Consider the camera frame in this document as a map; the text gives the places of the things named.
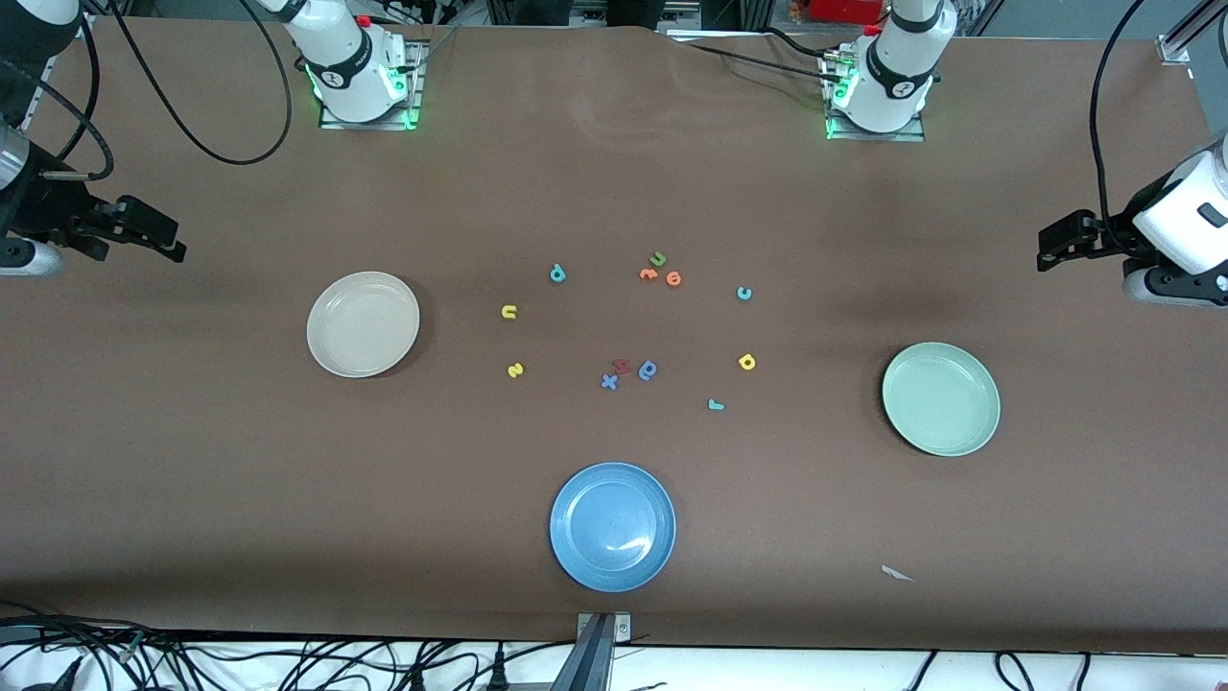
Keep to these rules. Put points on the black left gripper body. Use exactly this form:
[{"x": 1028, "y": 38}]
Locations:
[{"x": 1119, "y": 233}]

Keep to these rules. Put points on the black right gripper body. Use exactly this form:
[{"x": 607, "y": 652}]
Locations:
[{"x": 38, "y": 205}]

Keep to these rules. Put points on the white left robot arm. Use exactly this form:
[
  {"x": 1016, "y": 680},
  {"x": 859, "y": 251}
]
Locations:
[{"x": 887, "y": 72}]

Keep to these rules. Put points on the pale green plate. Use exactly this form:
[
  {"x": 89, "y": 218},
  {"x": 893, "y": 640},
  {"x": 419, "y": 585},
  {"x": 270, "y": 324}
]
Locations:
[{"x": 941, "y": 399}]

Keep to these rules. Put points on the light brown plate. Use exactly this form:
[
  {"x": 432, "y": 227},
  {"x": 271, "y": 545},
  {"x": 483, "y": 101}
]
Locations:
[{"x": 363, "y": 324}]

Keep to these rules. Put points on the brown table cover mat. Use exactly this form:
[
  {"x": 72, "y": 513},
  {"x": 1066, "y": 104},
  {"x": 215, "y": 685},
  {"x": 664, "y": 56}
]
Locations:
[{"x": 288, "y": 480}]

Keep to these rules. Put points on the red box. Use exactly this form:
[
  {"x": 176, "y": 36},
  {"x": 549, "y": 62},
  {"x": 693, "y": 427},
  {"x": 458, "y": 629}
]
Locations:
[{"x": 844, "y": 10}]

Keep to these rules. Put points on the white paper scrap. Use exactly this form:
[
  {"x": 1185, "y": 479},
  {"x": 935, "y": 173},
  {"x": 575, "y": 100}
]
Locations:
[{"x": 895, "y": 573}]

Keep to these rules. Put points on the blue letter p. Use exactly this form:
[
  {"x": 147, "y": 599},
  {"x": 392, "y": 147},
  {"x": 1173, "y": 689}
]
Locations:
[{"x": 649, "y": 370}]

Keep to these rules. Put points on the black power plug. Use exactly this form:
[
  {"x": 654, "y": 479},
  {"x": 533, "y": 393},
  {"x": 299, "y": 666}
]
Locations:
[
  {"x": 417, "y": 679},
  {"x": 497, "y": 675}
]

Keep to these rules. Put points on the blue plate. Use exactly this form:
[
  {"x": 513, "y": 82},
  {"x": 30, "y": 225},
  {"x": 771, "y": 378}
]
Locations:
[{"x": 612, "y": 527}]

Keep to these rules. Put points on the aluminium frame profile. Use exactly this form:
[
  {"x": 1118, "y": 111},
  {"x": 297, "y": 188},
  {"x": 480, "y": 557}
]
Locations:
[{"x": 1176, "y": 50}]

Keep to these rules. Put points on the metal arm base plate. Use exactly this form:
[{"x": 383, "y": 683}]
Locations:
[
  {"x": 878, "y": 136},
  {"x": 369, "y": 125}
]

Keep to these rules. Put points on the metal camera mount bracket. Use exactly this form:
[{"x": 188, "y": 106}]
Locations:
[{"x": 600, "y": 633}]

